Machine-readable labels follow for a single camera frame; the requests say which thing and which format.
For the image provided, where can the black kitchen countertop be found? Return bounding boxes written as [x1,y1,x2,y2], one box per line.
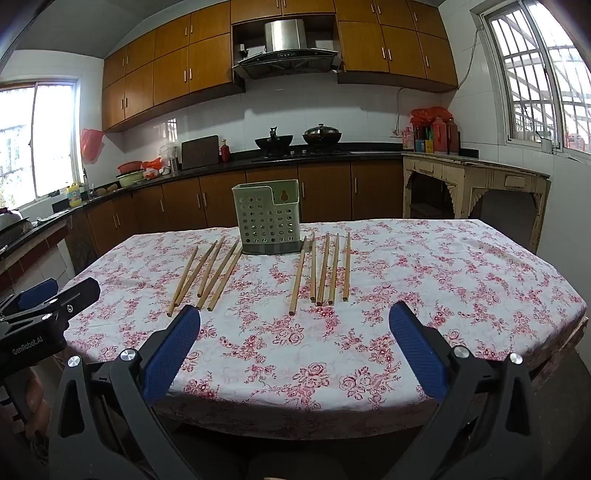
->
[0,148,478,259]

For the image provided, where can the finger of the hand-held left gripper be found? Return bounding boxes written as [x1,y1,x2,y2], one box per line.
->
[28,277,102,324]
[0,278,60,320]

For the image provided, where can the wooden dining table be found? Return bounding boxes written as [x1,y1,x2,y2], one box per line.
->
[526,316,589,374]

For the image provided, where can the dark cutting board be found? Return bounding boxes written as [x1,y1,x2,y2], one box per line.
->
[180,135,221,171]

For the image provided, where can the brown wall cabinets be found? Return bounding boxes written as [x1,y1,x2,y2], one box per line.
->
[100,0,459,134]

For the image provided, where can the window with white bars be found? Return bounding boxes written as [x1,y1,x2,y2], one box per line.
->
[480,0,591,155]

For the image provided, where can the black gas stove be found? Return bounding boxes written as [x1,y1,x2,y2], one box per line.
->
[252,148,349,162]

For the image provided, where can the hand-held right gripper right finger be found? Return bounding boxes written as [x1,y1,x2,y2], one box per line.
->
[389,301,550,480]

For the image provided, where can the black wok with lid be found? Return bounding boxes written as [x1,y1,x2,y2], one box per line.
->
[302,124,343,147]

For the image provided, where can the metal pot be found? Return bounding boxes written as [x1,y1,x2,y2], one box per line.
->
[0,208,33,236]

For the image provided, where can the steel range hood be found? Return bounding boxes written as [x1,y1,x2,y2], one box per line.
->
[232,18,343,80]

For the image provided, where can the window with sliding panes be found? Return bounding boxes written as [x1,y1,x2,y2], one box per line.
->
[0,80,81,215]

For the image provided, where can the brown base cabinets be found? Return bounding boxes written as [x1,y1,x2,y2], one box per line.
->
[69,159,404,273]

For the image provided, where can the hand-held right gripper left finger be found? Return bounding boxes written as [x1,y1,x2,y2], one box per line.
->
[48,304,201,480]

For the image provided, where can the clear plastic bag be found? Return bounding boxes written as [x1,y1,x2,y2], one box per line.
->
[159,143,181,174]

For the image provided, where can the hanging red plastic bag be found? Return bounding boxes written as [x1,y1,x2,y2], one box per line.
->
[81,128,105,164]

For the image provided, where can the red floral tablecloth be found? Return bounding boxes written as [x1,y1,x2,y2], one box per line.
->
[69,218,587,439]

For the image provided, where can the green perforated chopstick holder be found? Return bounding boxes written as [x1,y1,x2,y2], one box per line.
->
[231,179,303,256]

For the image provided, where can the cream wooden side table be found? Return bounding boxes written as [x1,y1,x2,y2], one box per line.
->
[402,152,552,254]

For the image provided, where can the dark red oil bottle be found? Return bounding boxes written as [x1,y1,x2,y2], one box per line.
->
[431,117,460,155]

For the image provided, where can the pale green basin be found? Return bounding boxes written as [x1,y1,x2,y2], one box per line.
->
[115,170,147,188]

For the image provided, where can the person's left hand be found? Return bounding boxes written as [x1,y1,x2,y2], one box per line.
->
[24,379,51,445]

